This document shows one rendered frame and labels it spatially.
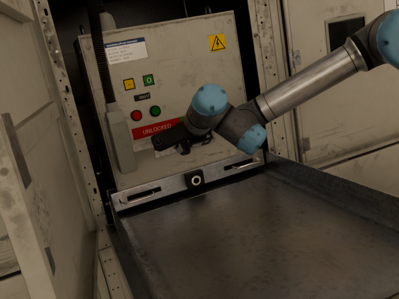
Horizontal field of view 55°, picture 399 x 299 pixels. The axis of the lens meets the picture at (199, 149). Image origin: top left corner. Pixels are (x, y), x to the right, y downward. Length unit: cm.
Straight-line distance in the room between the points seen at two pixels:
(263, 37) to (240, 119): 47
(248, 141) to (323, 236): 27
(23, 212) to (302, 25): 107
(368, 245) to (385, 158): 80
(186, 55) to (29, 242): 84
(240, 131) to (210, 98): 10
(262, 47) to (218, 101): 46
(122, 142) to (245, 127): 36
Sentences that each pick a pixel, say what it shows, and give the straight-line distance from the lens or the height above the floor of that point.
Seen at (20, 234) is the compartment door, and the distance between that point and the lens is 53.
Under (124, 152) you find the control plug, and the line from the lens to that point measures 107.
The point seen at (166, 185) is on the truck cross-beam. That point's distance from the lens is 123.
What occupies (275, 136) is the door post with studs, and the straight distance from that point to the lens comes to 133.
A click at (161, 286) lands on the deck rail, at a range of 84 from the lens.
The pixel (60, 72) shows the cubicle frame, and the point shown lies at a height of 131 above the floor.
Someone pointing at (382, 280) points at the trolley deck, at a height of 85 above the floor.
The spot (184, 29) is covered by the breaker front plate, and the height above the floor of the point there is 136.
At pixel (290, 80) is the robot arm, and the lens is 99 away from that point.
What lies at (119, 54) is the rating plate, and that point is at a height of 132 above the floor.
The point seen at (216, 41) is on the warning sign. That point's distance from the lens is 126.
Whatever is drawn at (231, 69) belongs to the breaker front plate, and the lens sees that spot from 128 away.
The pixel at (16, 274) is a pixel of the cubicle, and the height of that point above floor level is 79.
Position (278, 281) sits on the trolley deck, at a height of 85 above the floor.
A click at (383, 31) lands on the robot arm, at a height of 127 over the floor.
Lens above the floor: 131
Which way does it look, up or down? 15 degrees down
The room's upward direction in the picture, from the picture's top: 11 degrees counter-clockwise
